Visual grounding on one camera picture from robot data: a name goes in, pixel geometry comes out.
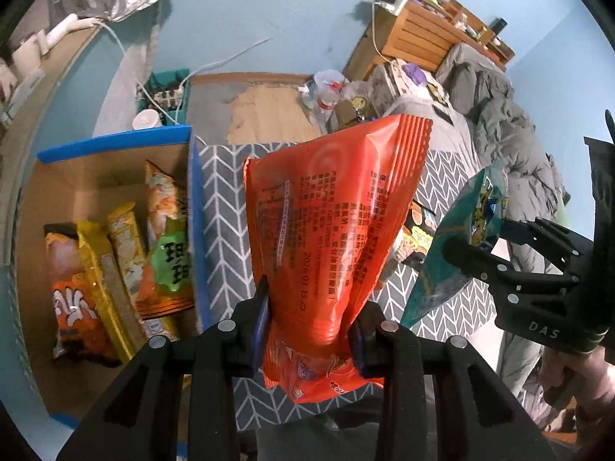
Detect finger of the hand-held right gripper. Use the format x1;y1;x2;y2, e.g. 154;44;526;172
502;218;593;274
442;237;577;318

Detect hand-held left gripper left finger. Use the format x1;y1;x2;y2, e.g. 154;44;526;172
55;276;271;461

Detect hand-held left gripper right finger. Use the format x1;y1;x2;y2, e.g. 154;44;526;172
348;305;549;461

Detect teal snack bag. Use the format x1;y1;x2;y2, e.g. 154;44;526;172
399;163;510;330

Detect red-orange snack bag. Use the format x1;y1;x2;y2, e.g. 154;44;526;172
243;114;433;404

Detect orange green snack packet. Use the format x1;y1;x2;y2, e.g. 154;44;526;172
135;161;195;320

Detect long yellow foil snack packet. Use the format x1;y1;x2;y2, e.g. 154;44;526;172
77;220;145;363

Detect orange snack bag white letters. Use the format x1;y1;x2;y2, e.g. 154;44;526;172
44;223;121;361

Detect blue-rimmed cardboard box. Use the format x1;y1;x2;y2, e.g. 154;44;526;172
10;125;212;430

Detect person's right hand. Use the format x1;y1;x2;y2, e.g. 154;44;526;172
540;343;615;423

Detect dark snack packet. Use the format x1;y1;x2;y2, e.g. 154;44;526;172
404;199;439;253

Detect grey duvet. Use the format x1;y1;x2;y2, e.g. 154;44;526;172
435;43;572;260

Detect grey bed sheet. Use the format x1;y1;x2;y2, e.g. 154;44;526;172
370;96;486;169

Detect purple cloth item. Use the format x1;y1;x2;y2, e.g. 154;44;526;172
404;62;433;85

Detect clear plastic bottle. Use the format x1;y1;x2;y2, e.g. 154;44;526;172
314;84;342;123

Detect white kettle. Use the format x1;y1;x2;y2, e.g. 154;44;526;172
133;109;161;130

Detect wooden headboard shelf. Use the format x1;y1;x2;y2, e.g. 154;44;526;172
343;0;515;82

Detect teal basket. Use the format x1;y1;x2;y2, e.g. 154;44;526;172
137;70;192;128

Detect wooden side shelf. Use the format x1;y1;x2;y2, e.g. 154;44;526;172
0;22;106;188

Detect white hair dryer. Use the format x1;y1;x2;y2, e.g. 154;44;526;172
38;14;104;53

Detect white wall cable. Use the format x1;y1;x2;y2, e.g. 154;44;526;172
189;36;274;78

